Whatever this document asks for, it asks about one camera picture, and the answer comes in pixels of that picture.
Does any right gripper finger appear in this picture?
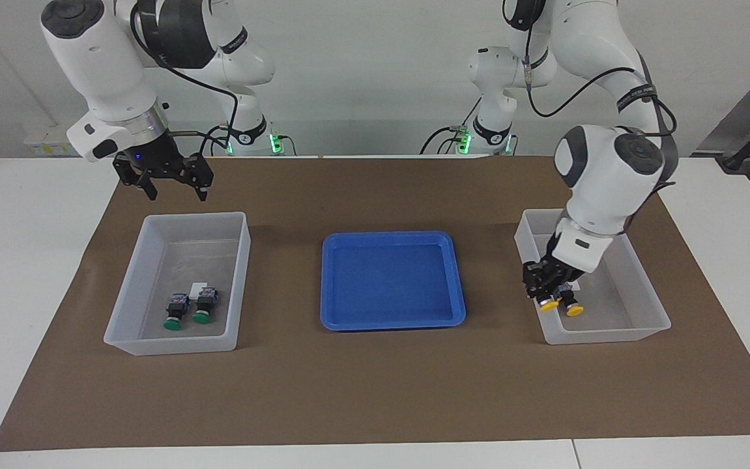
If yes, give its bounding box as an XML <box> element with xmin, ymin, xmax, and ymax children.
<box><xmin>182</xmin><ymin>154</ymin><xmax>214</xmax><ymax>201</ymax></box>
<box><xmin>114</xmin><ymin>163</ymin><xmax>157</xmax><ymax>201</ymax></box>

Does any green push button switch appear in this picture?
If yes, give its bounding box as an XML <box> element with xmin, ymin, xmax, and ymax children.
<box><xmin>192</xmin><ymin>287</ymin><xmax>220</xmax><ymax>324</ymax></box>
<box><xmin>163</xmin><ymin>293</ymin><xmax>192</xmax><ymax>331</ymax></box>

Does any translucent white plastic box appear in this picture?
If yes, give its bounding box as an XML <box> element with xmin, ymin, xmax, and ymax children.
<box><xmin>514</xmin><ymin>208</ymin><xmax>672</xmax><ymax>345</ymax></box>
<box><xmin>103</xmin><ymin>211</ymin><xmax>252</xmax><ymax>356</ymax></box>

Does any white power socket box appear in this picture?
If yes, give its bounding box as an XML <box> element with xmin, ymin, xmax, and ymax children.
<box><xmin>23</xmin><ymin>124</ymin><xmax>86</xmax><ymax>157</ymax></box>

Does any blue plastic tray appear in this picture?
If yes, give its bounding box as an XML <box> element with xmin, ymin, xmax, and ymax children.
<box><xmin>320</xmin><ymin>230</ymin><xmax>467</xmax><ymax>332</ymax></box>

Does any brown table mat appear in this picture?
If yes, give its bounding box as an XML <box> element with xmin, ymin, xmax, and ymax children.
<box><xmin>0</xmin><ymin>155</ymin><xmax>750</xmax><ymax>452</ymax></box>

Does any black base cable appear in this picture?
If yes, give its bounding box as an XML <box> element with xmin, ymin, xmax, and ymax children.
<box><xmin>197</xmin><ymin>124</ymin><xmax>232</xmax><ymax>157</ymax></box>
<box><xmin>419</xmin><ymin>96</ymin><xmax>483</xmax><ymax>156</ymax></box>

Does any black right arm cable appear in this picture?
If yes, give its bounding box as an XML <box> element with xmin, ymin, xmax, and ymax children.
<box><xmin>128</xmin><ymin>0</ymin><xmax>240</xmax><ymax>157</ymax></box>

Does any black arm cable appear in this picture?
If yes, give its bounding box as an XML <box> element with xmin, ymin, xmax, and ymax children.
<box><xmin>128</xmin><ymin>0</ymin><xmax>240</xmax><ymax>157</ymax></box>
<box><xmin>504</xmin><ymin>0</ymin><xmax>678</xmax><ymax>196</ymax></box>

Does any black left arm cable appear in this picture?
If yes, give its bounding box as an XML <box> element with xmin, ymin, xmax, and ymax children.
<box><xmin>504</xmin><ymin>0</ymin><xmax>678</xmax><ymax>196</ymax></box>

